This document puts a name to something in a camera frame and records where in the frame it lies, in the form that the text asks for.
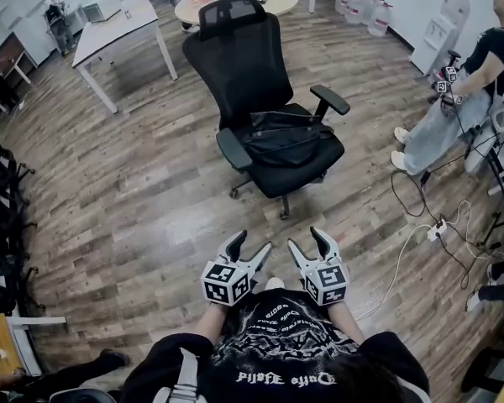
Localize black mesh office chair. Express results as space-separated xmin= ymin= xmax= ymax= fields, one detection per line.
xmin=181 ymin=0 xmax=351 ymax=221

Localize white metal frame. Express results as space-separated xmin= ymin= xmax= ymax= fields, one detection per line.
xmin=4 ymin=315 xmax=68 ymax=375

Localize white shoulder strap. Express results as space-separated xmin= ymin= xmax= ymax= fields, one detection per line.
xmin=152 ymin=347 xmax=207 ymax=403

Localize white power strip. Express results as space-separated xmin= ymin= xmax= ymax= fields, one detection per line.
xmin=426 ymin=219 xmax=449 ymax=243

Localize black bag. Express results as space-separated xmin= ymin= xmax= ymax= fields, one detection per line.
xmin=239 ymin=109 xmax=335 ymax=168

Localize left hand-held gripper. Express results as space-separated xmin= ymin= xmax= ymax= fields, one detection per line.
xmin=200 ymin=229 xmax=274 ymax=308

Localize white cable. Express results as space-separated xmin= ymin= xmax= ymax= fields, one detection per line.
xmin=355 ymin=223 xmax=436 ymax=322
xmin=444 ymin=199 xmax=504 ymax=264

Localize brown wooden cabinet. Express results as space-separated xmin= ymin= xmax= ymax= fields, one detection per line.
xmin=0 ymin=31 xmax=38 ymax=86

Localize white rectangular table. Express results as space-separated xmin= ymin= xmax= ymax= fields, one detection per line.
xmin=71 ymin=0 xmax=180 ymax=115

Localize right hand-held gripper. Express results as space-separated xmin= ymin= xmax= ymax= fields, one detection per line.
xmin=287 ymin=226 xmax=349 ymax=307

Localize white water dispenser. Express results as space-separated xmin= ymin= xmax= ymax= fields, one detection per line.
xmin=410 ymin=0 xmax=471 ymax=76

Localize black power cable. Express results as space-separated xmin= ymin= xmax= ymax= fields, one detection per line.
xmin=391 ymin=153 xmax=488 ymax=225
xmin=436 ymin=233 xmax=472 ymax=290

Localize person's black printed shirt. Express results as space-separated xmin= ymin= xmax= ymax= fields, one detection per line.
xmin=120 ymin=288 xmax=430 ymax=403

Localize cluster of clear water jugs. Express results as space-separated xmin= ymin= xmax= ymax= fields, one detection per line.
xmin=333 ymin=0 xmax=395 ymax=38

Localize person's right forearm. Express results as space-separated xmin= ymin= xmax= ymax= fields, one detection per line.
xmin=328 ymin=298 xmax=367 ymax=346

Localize person's left forearm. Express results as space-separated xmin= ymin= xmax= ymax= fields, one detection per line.
xmin=192 ymin=301 xmax=231 ymax=346

